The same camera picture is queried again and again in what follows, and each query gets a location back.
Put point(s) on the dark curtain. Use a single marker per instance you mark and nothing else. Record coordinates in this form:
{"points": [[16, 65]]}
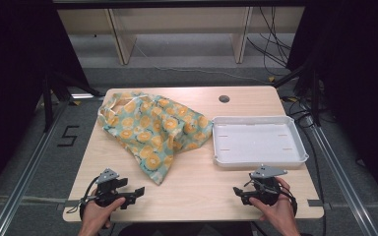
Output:
{"points": [[357, 82], [16, 82]]}

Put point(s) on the orange floral fabric bag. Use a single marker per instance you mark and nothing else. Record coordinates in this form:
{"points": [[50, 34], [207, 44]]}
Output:
{"points": [[151, 131]]}

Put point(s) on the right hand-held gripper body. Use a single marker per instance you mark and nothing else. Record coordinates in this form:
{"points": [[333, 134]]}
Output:
{"points": [[265, 190]]}

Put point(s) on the person's left hand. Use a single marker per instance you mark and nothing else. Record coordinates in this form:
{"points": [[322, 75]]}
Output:
{"points": [[95, 213]]}

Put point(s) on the person's right hand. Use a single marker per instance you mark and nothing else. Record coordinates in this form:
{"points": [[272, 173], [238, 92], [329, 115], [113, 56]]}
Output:
{"points": [[277, 213]]}

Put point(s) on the white plastic tray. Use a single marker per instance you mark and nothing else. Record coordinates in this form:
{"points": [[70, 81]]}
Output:
{"points": [[257, 141]]}

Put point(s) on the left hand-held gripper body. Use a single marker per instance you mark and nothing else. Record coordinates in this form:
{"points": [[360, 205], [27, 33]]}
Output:
{"points": [[106, 193]]}

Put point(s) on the black metal stand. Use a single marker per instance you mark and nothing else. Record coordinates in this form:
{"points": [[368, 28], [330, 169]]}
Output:
{"points": [[305, 88], [54, 95]]}

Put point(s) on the aluminium floor rail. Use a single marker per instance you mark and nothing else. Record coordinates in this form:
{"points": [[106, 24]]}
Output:
{"points": [[29, 170], [338, 177]]}

